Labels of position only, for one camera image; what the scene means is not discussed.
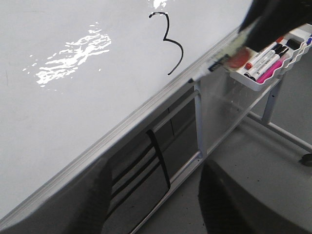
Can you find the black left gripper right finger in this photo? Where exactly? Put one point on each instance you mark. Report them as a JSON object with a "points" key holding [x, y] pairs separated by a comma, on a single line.
{"points": [[227, 208]]}

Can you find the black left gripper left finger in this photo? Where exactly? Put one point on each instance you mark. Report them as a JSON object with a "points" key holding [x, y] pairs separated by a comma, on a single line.
{"points": [[78, 208]]}

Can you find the red round magnet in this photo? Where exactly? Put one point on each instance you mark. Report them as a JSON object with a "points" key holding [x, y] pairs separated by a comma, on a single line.
{"points": [[240, 58]]}

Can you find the white black-tipped whiteboard marker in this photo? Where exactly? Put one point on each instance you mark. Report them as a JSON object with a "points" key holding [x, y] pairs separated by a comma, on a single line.
{"points": [[222, 56]]}

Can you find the black caster wheel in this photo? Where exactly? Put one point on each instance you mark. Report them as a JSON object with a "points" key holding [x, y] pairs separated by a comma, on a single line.
{"points": [[306, 160]]}

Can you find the pink marker in tray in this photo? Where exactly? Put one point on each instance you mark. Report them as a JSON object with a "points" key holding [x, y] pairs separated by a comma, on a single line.
{"points": [[272, 69]]}

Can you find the lower black-capped marker in tray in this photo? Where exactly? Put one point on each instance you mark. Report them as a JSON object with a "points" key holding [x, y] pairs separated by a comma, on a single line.
{"points": [[267, 65]]}

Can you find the black-capped marker in tray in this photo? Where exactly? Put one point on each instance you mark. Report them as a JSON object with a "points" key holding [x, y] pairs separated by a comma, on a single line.
{"points": [[266, 58], [267, 65]]}

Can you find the upper black-capped marker in tray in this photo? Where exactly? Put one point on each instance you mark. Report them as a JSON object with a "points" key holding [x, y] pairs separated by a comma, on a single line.
{"points": [[266, 58]]}

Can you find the black eraser in tray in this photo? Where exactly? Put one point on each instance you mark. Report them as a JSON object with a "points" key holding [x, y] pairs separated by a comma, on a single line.
{"points": [[293, 44]]}

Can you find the blue-capped marker in tray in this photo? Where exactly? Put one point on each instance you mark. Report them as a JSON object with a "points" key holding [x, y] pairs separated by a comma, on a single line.
{"points": [[308, 42]]}

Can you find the white wavy-edged marker tray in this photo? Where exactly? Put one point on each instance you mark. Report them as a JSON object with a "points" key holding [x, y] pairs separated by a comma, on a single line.
{"points": [[301, 34]]}

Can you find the grey pegboard stand frame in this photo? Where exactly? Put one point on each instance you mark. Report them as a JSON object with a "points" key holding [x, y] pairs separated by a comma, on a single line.
{"points": [[155, 149]]}

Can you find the white whiteboard with aluminium frame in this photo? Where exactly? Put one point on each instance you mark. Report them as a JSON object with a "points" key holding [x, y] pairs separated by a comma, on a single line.
{"points": [[72, 70]]}

